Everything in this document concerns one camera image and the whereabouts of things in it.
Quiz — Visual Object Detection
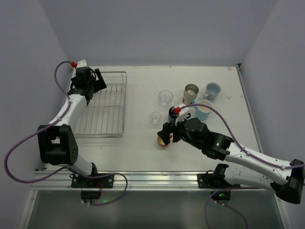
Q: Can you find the dark blue mug front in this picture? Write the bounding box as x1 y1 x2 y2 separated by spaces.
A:
168 106 181 123

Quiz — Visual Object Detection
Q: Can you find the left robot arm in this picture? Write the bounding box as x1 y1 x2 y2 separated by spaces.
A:
38 67 107 177

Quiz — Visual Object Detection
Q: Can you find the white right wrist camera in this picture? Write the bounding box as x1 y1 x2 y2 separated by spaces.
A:
173 103 191 126

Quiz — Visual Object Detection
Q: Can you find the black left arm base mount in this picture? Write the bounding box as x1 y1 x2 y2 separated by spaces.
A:
69 173 114 189

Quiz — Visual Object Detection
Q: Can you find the clear glass cup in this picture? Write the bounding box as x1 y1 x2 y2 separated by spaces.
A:
150 112 162 125

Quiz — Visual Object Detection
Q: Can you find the aluminium frame rail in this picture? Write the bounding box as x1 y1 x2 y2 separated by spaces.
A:
32 167 273 191

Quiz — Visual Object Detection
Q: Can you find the grey ceramic mug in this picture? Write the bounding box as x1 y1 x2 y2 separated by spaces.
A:
204 83 221 102

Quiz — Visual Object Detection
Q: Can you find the clear plastic cup front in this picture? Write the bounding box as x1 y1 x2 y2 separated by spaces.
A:
158 90 173 108

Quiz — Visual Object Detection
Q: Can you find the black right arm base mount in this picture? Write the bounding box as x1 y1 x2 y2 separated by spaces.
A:
197 164 241 189

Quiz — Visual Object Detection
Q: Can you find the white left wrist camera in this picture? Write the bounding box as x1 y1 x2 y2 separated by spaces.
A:
76 59 89 68

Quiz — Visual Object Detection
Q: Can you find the black right controller box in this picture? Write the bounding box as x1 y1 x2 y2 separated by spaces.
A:
212 191 231 205

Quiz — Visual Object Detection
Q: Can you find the black left controller box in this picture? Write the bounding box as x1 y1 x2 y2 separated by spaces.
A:
81 191 101 201

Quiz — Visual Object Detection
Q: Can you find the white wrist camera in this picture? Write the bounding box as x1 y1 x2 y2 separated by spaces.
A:
173 103 191 126
76 59 89 68

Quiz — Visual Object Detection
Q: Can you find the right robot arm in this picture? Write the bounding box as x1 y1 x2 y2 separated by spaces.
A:
157 118 305 204

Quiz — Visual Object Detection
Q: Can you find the light blue cup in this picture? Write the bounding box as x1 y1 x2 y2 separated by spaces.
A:
193 99 213 122

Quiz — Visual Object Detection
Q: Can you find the orange ceramic cup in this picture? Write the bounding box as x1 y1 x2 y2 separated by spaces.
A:
157 134 173 147

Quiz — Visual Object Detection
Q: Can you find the metal wire dish rack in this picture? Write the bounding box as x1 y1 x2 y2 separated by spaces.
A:
61 71 128 139

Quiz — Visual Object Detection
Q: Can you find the black controller box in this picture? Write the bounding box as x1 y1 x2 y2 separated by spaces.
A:
81 191 101 201
212 191 231 205

